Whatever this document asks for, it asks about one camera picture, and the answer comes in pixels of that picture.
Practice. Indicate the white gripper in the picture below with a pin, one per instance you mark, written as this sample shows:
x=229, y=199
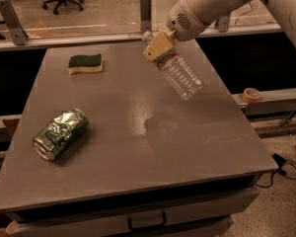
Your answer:
x=180, y=18

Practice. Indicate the clear plastic water bottle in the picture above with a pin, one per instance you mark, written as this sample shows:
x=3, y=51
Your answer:
x=179, y=74

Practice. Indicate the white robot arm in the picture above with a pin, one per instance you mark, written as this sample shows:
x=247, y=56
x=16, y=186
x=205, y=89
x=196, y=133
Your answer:
x=283, y=11

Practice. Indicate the green and yellow sponge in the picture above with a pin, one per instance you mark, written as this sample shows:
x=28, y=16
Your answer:
x=85, y=64

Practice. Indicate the orange tape roll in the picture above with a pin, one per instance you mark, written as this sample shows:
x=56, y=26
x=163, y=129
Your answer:
x=251, y=95

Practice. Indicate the crushed green soda can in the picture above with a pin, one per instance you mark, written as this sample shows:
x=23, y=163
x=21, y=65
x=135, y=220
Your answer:
x=58, y=134

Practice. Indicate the grey drawer front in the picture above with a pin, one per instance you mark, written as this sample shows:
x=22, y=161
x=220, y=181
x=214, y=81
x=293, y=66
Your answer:
x=202, y=216

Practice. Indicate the grey metal rail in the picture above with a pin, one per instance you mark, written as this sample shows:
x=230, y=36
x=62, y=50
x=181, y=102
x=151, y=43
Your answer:
x=7, y=45

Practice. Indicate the middle metal bracket post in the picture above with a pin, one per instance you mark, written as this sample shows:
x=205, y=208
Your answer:
x=145, y=15

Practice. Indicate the metal bracket post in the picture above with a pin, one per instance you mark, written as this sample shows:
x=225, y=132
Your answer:
x=17, y=33
x=145, y=15
x=222, y=23

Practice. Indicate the right metal bracket post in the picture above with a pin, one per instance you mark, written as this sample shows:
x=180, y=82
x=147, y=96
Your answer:
x=222, y=23

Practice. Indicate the left metal bracket post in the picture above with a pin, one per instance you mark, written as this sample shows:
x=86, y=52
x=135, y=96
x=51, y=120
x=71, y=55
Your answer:
x=17, y=33

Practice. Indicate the black drawer handle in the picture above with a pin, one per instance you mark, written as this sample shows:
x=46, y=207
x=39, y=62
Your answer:
x=146, y=221

